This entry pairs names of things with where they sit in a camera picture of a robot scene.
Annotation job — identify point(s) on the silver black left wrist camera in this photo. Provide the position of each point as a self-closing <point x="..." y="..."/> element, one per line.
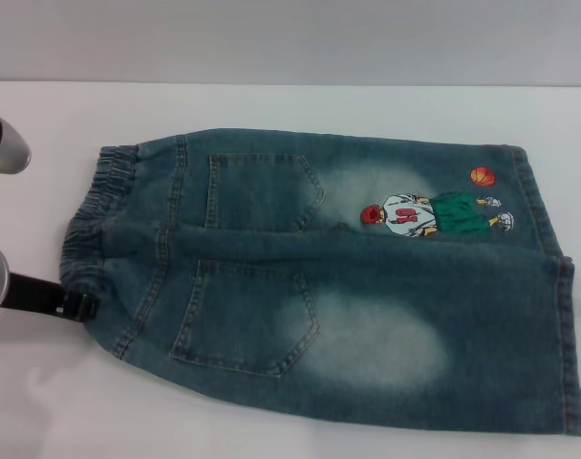
<point x="8" y="148"/>

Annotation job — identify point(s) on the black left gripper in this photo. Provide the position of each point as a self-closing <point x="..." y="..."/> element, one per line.
<point x="32" y="295"/>

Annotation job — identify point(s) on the blue denim jeans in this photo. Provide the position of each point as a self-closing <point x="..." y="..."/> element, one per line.
<point x="367" y="296"/>

